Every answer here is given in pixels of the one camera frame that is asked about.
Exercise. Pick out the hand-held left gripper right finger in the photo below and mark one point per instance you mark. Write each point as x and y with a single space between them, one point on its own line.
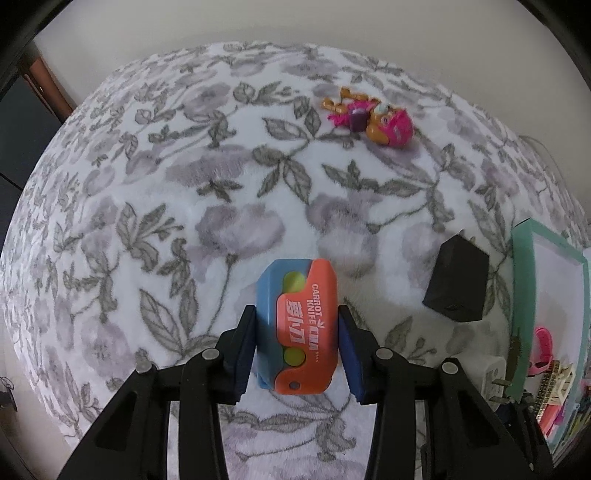
353 364

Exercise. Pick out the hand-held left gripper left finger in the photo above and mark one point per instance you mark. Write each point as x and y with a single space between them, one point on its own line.
244 350

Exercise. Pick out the orange and blue toy knife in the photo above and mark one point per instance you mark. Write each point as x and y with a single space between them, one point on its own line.
300 323

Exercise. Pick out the red plastic item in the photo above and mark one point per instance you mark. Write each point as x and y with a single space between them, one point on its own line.
549 417

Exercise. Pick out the cream hair claw clip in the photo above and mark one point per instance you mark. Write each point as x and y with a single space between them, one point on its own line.
565 378

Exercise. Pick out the white box with teal rim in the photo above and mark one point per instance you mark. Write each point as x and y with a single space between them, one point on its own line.
554 286

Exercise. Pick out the black power adapter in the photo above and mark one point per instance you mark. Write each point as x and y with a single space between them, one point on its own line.
457 281

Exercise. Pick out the white charger plug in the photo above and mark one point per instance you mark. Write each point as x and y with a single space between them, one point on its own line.
491 374

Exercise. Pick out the grey floral blanket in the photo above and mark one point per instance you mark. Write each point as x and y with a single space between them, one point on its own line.
184 184

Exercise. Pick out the pink toy figure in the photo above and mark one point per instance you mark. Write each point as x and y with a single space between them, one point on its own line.
392 124

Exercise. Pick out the dark wooden cabinet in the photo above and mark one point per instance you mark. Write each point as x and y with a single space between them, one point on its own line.
18 115

